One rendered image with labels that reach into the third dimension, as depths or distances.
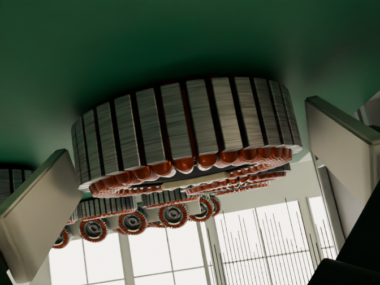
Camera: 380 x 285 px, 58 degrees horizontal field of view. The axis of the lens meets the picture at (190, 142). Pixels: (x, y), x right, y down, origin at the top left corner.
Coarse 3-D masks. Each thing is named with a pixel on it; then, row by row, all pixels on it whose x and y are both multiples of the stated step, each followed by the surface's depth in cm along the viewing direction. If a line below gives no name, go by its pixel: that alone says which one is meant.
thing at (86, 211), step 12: (156, 192) 59; (168, 192) 59; (180, 192) 59; (216, 192) 59; (228, 192) 58; (84, 204) 62; (96, 204) 61; (108, 204) 61; (120, 204) 62; (132, 204) 64; (144, 204) 61; (156, 204) 60; (168, 204) 59; (72, 216) 67; (84, 216) 61; (96, 216) 61; (108, 216) 69
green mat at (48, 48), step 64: (0, 0) 7; (64, 0) 8; (128, 0) 8; (192, 0) 9; (256, 0) 9; (320, 0) 10; (0, 64) 10; (64, 64) 11; (128, 64) 12; (192, 64) 13; (256, 64) 14; (320, 64) 15; (0, 128) 16; (64, 128) 18
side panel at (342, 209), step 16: (368, 112) 25; (320, 176) 49; (320, 192) 51; (336, 192) 46; (336, 208) 48; (352, 208) 40; (336, 224) 47; (352, 224) 41; (336, 240) 47; (336, 256) 49
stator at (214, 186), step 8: (280, 168) 31; (288, 168) 32; (240, 176) 29; (248, 176) 30; (256, 176) 30; (264, 176) 30; (272, 176) 31; (280, 176) 32; (200, 184) 30; (208, 184) 30; (216, 184) 30; (224, 184) 30; (232, 184) 30; (240, 184) 38; (248, 184) 38; (192, 192) 32; (200, 192) 36; (208, 192) 37
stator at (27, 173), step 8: (0, 168) 22; (8, 168) 23; (16, 168) 24; (24, 168) 24; (0, 176) 22; (8, 176) 22; (16, 176) 23; (24, 176) 23; (0, 184) 22; (8, 184) 22; (16, 184) 22; (0, 192) 21; (8, 192) 22; (0, 200) 21
